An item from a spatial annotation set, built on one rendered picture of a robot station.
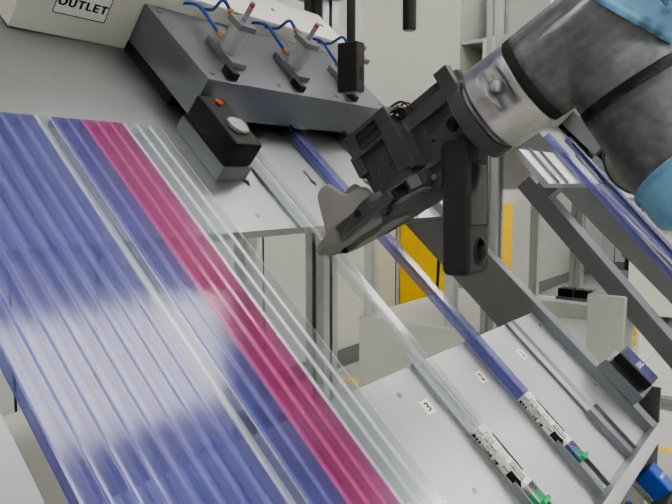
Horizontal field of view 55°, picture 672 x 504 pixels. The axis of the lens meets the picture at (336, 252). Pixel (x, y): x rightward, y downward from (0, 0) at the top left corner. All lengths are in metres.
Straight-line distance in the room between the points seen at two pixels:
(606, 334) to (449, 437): 0.60
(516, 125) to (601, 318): 0.65
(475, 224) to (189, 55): 0.34
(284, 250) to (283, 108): 2.43
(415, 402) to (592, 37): 0.32
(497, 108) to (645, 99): 0.10
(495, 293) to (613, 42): 0.47
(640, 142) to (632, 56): 0.06
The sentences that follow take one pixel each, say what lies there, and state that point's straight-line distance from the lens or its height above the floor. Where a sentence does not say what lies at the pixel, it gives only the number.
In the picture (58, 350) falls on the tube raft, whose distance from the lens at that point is 0.41.
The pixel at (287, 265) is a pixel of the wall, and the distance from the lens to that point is 3.21.
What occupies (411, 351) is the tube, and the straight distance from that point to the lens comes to 0.60.
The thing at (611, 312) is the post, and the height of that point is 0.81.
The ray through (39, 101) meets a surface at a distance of 0.63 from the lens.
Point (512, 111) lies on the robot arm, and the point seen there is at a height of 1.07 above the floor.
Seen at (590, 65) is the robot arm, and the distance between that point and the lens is 0.50.
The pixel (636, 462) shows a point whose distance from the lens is 0.75.
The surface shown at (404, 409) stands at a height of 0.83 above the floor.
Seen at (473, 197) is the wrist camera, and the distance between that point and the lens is 0.55.
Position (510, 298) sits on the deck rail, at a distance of 0.89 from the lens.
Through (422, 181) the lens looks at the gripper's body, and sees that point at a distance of 0.55.
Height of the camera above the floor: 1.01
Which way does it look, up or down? 6 degrees down
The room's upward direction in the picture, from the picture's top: straight up
